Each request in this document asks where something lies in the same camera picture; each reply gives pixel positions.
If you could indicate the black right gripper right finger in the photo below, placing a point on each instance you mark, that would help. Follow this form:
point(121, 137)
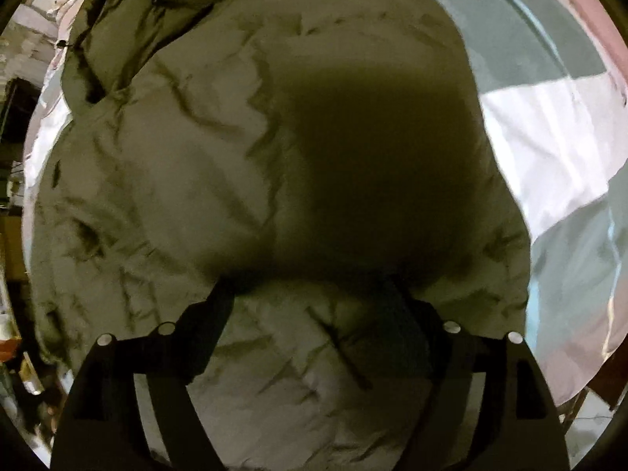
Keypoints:
point(518, 425)

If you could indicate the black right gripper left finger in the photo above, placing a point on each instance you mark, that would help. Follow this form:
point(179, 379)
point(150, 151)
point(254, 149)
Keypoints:
point(101, 424)

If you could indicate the olive green puffer jacket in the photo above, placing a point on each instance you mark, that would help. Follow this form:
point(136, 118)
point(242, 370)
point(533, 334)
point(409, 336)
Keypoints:
point(335, 149)

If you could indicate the grey white striped bed quilt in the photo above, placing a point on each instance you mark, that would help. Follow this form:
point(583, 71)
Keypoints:
point(554, 106)

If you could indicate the pink folded blanket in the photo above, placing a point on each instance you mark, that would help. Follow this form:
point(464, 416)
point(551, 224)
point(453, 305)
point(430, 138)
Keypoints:
point(605, 28)

